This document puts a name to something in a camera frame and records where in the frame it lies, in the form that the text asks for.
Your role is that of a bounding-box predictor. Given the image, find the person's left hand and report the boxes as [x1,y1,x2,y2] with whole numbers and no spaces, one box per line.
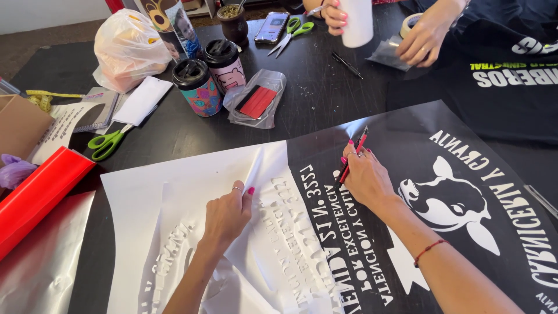
[201,181,256,258]

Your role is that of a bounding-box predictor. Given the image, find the person's right hand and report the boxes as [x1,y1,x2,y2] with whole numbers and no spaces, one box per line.
[336,139,400,213]

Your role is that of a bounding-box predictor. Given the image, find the red black scraper tool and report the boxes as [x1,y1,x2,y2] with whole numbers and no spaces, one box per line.
[336,126,369,188]

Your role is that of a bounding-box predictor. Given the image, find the white vinyl backing sheet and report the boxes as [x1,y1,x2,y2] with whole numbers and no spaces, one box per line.
[100,140,345,314]

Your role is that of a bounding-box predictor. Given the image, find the black vinyl sign sheet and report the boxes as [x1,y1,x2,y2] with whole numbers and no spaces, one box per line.
[285,99,558,314]

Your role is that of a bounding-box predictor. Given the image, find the black pen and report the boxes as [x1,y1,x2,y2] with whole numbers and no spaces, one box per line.
[331,51,364,80]

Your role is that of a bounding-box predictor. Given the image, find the red black squeegee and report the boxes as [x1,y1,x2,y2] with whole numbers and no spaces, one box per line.
[235,85,278,119]

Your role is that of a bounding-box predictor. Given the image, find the clear plastic piece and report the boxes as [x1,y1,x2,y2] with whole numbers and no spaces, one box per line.
[366,35,412,72]

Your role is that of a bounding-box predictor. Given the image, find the colourful print tumbler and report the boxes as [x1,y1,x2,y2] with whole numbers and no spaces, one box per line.
[172,59,224,117]

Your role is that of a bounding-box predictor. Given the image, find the clear plastic bag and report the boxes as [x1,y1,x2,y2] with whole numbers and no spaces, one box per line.
[222,68,287,130]

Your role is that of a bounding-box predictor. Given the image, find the white paper envelope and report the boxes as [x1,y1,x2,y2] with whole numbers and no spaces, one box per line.
[112,76,174,127]

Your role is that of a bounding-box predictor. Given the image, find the pink pig print tumbler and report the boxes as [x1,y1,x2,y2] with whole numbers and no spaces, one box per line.
[203,38,247,96]

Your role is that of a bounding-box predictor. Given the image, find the black printed t-shirt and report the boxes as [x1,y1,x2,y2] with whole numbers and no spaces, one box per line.
[386,0,558,144]

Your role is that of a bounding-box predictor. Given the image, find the white tumbler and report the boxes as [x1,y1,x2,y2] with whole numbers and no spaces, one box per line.
[338,0,375,49]

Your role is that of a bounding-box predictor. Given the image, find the masking tape roll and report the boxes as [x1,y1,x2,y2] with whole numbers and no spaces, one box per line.
[400,13,423,40]

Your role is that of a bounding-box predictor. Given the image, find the grey spiral notebook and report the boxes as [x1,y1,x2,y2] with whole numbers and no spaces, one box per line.
[72,87,119,133]

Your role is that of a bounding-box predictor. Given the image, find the metal ruler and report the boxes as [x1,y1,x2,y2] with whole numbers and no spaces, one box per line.
[524,185,558,219]

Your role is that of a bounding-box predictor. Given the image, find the smartphone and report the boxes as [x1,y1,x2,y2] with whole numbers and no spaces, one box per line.
[254,12,290,45]

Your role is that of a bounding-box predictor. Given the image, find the red vinyl roll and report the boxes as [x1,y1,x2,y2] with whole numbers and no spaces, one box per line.
[0,146,96,262]

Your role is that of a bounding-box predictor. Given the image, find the white printed paper sheet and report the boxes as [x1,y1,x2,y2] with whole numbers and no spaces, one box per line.
[27,101,105,165]

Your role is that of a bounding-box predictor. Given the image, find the silver vinyl sheet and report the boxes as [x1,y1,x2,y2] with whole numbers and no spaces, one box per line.
[0,190,96,314]

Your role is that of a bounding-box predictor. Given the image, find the brown mate cup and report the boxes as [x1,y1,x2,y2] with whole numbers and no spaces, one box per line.
[217,3,250,49]

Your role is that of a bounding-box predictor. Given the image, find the photo print tumbler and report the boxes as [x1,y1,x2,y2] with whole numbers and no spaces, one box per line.
[139,0,203,62]

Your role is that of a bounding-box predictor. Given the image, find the white orange plastic bag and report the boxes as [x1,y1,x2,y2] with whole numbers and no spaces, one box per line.
[92,9,173,94]

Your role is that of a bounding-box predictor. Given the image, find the purple plastic bag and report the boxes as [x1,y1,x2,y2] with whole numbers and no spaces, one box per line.
[0,154,39,190]

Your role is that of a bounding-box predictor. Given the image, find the wooden shelf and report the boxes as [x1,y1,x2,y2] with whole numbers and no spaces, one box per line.
[181,0,216,19]

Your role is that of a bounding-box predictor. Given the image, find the yellow tape measure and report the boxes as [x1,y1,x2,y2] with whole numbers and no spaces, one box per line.
[25,90,104,113]

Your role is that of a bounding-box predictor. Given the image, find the brown cardboard box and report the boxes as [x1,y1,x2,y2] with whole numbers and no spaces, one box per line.
[0,94,55,164]

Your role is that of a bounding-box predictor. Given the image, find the grey metal bar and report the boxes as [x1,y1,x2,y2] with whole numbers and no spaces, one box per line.
[0,78,22,97]

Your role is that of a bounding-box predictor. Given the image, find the red string bracelet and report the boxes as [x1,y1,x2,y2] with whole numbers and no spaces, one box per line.
[413,239,450,268]

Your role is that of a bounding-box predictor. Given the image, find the green handled scissors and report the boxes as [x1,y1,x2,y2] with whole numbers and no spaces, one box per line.
[87,123,135,162]
[267,17,314,59]

